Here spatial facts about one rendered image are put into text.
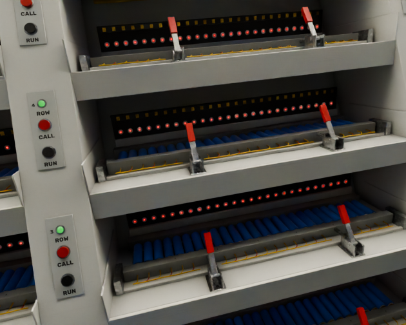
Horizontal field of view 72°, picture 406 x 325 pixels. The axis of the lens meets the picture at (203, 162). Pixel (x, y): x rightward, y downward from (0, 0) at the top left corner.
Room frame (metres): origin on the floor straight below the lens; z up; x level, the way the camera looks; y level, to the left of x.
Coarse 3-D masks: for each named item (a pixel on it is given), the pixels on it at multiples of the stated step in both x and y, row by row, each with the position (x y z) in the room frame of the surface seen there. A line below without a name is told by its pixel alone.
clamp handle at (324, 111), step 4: (324, 104) 0.54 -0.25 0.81; (320, 108) 0.54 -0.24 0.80; (324, 108) 0.54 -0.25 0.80; (320, 112) 0.54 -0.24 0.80; (324, 112) 0.54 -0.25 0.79; (328, 112) 0.54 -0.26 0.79; (324, 116) 0.53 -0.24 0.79; (328, 116) 0.53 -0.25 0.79; (324, 120) 0.53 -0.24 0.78; (328, 120) 0.53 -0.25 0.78; (328, 124) 0.53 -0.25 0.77; (328, 128) 0.53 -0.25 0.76; (332, 128) 0.53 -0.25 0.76; (332, 132) 0.53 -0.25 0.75; (332, 136) 0.53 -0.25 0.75
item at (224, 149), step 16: (320, 128) 0.59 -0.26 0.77; (336, 128) 0.58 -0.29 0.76; (352, 128) 0.59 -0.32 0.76; (368, 128) 0.60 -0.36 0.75; (224, 144) 0.54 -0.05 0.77; (240, 144) 0.55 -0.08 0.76; (256, 144) 0.55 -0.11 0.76; (272, 144) 0.56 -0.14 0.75; (288, 144) 0.55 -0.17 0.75; (112, 160) 0.52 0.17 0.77; (128, 160) 0.51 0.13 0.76; (144, 160) 0.52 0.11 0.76; (160, 160) 0.52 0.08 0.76; (176, 160) 0.52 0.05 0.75
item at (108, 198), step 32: (224, 128) 0.65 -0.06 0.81; (384, 128) 0.58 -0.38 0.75; (96, 160) 0.52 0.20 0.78; (256, 160) 0.51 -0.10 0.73; (288, 160) 0.50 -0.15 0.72; (320, 160) 0.51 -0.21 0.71; (352, 160) 0.52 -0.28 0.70; (384, 160) 0.54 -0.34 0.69; (96, 192) 0.45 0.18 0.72; (128, 192) 0.45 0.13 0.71; (160, 192) 0.46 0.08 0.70; (192, 192) 0.47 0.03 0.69; (224, 192) 0.49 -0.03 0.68
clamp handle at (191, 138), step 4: (188, 124) 0.50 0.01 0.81; (192, 124) 0.50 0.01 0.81; (188, 128) 0.49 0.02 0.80; (192, 128) 0.49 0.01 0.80; (188, 132) 0.49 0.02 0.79; (192, 132) 0.49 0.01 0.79; (188, 136) 0.49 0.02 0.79; (192, 136) 0.49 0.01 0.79; (188, 140) 0.49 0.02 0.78; (192, 140) 0.49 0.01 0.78; (192, 144) 0.49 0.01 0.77; (192, 148) 0.49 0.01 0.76; (196, 148) 0.49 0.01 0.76; (192, 152) 0.48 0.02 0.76; (196, 152) 0.49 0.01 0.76; (192, 156) 0.48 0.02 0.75; (196, 156) 0.48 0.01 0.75; (196, 160) 0.48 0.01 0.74
